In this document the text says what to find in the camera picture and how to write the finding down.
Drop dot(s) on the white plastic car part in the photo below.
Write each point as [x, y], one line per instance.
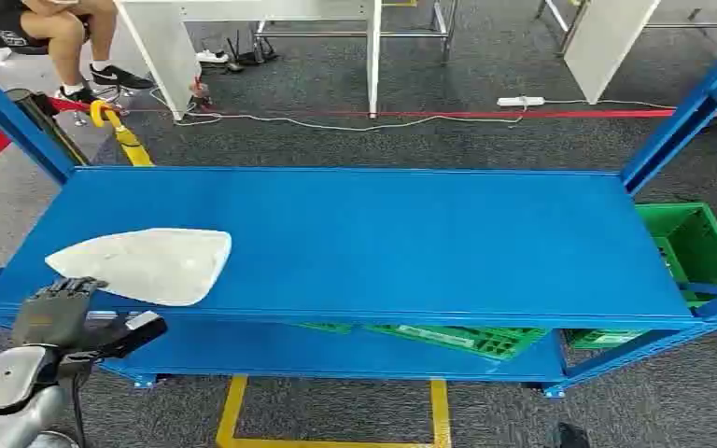
[148, 263]

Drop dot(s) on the red stanchion belt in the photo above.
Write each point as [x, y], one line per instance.
[68, 105]

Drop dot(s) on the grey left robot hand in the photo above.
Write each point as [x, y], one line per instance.
[49, 321]

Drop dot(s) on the green plastic crate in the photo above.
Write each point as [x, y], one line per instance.
[698, 247]

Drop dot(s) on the blue metal shelf rack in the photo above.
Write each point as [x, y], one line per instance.
[395, 241]

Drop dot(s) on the white panel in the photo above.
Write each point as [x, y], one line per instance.
[606, 43]

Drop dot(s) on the black stanchion post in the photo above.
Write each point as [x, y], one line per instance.
[49, 127]

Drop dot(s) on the metal table frame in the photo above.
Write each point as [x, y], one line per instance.
[442, 28]

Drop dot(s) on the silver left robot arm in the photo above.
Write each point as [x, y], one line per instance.
[6, 396]

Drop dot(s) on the white table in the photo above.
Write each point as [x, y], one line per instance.
[167, 43]

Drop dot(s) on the yellow umbrella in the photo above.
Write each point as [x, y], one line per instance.
[126, 139]

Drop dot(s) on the black robot foot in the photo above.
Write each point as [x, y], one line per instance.
[567, 436]

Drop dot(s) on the seated person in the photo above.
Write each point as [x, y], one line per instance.
[55, 31]

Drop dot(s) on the green crate with white label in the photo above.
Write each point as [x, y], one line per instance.
[603, 339]
[457, 339]

